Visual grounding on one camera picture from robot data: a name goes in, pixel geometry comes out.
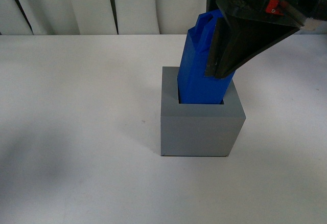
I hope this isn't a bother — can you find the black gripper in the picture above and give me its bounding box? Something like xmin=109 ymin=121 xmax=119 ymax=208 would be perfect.
xmin=204 ymin=0 xmax=326 ymax=79

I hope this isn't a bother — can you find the blue plastic part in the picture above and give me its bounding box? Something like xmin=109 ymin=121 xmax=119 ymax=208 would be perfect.
xmin=177 ymin=10 xmax=234 ymax=104

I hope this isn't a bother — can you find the gray cube base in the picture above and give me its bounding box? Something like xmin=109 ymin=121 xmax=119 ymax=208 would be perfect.
xmin=160 ymin=67 xmax=246 ymax=156

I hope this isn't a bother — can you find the white curtain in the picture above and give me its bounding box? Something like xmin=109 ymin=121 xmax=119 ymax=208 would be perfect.
xmin=1 ymin=0 xmax=207 ymax=35

